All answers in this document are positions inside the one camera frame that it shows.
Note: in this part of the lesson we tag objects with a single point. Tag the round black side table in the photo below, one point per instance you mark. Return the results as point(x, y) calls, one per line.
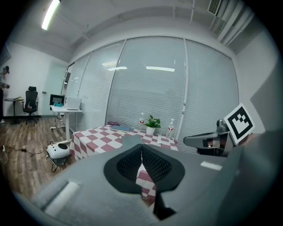
point(13, 99)

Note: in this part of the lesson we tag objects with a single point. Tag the large grey-covered notebook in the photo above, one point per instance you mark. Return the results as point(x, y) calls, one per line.
point(131, 141)

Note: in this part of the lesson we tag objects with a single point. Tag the teal cloth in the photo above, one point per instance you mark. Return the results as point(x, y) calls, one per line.
point(58, 104)

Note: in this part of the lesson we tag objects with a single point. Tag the white remote control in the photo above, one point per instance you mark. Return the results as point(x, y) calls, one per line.
point(159, 139)

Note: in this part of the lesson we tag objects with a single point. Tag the white microwave oven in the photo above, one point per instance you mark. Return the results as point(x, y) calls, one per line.
point(52, 98)

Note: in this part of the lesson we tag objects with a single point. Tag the ceiling air vent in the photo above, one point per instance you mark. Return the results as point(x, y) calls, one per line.
point(214, 6)

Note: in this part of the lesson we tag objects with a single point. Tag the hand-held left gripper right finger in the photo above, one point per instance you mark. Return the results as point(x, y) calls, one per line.
point(199, 187)

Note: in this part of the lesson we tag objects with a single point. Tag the ceiling light strip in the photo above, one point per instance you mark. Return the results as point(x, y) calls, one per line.
point(49, 15)

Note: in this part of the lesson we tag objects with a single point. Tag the purple cloth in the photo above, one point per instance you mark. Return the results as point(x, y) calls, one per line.
point(113, 123)

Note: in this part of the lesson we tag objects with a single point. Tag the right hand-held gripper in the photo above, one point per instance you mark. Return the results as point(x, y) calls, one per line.
point(239, 123)

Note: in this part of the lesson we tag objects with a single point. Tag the red white checkered tablecloth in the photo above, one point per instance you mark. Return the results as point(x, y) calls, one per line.
point(99, 141)

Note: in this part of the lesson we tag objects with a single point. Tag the clear plastic water bottle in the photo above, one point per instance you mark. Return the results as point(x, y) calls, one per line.
point(170, 130)
point(141, 122)

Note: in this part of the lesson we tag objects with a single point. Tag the grey gripper camera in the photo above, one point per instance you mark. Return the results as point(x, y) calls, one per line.
point(221, 125)

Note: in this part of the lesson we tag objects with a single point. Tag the white domed pet carrier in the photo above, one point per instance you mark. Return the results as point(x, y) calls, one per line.
point(57, 150)

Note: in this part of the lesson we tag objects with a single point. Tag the blue book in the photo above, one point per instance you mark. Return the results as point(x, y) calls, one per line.
point(120, 128)

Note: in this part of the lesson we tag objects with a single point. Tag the green potted plant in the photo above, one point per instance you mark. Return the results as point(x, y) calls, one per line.
point(151, 123)

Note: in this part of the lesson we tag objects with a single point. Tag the white standing desk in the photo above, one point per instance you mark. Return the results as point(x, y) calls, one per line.
point(73, 111)

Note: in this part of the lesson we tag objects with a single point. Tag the black headrest office chair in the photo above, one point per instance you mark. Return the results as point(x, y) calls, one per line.
point(31, 99)

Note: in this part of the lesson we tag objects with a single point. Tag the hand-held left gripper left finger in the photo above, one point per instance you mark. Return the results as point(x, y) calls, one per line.
point(95, 187)

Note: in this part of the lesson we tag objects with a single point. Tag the person's right forearm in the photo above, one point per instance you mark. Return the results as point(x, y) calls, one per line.
point(247, 141)

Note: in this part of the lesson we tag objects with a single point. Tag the white power strip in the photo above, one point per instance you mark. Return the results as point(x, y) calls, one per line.
point(3, 148)

